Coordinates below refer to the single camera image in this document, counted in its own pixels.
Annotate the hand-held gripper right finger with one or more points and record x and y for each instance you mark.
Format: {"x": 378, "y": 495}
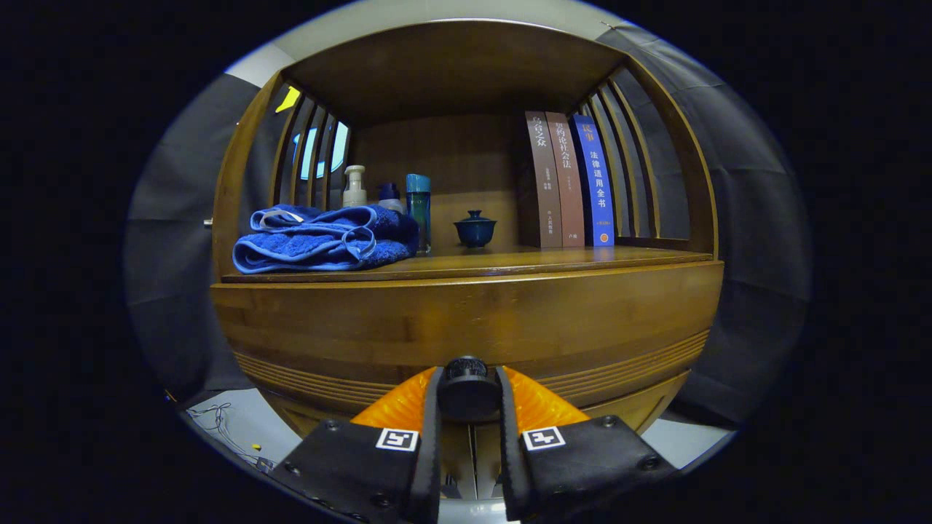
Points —
{"x": 506, "y": 451}

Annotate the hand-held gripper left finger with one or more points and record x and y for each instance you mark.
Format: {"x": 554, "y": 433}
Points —
{"x": 435, "y": 451}

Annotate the wooden drawer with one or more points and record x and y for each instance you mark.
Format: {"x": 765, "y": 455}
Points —
{"x": 473, "y": 313}

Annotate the wooden countertop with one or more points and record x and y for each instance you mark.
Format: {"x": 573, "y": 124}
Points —
{"x": 510, "y": 262}

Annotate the wooden cabinet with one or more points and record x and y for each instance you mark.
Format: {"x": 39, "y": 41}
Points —
{"x": 451, "y": 73}

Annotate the blue lidded teacup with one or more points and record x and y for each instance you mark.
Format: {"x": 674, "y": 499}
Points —
{"x": 475, "y": 231}

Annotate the blue folded towel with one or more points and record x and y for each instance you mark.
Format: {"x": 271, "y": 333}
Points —
{"x": 320, "y": 244}

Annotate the teal water bottle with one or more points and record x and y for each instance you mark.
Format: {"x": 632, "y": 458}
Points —
{"x": 419, "y": 211}

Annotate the white lotion bottle blue cap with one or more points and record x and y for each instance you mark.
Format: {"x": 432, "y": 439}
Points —
{"x": 389, "y": 196}

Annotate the white pump bottle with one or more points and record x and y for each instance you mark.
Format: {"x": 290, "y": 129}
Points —
{"x": 354, "y": 193}

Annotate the dark brown book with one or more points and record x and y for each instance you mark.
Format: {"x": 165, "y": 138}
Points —
{"x": 542, "y": 182}

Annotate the reddish brown book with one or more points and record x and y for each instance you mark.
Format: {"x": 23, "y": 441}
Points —
{"x": 569, "y": 182}

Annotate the blue book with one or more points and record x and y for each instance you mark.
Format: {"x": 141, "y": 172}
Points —
{"x": 597, "y": 182}

